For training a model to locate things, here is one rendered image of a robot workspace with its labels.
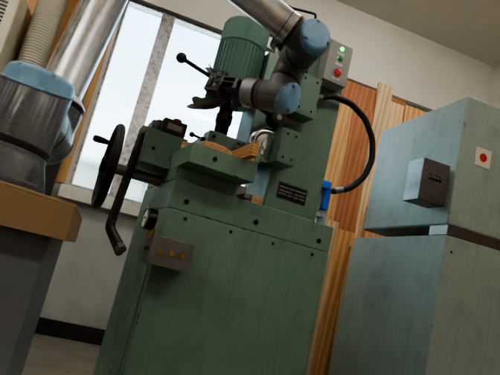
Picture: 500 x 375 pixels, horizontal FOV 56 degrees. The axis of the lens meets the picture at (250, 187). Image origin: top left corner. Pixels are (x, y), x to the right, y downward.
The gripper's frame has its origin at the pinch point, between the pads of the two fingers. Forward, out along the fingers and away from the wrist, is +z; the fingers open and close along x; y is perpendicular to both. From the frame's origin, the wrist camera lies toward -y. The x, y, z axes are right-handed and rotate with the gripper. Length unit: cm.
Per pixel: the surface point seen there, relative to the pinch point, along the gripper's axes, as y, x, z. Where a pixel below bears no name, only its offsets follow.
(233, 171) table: -0.9, 24.6, -25.5
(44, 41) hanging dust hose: -39, -36, 152
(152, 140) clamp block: 1.0, 21.7, 6.1
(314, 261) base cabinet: -38, 36, -45
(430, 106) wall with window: -224, -138, -24
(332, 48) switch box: -26, -39, -28
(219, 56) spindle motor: -9.2, -19.4, 4.8
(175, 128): -2.6, 14.3, 2.9
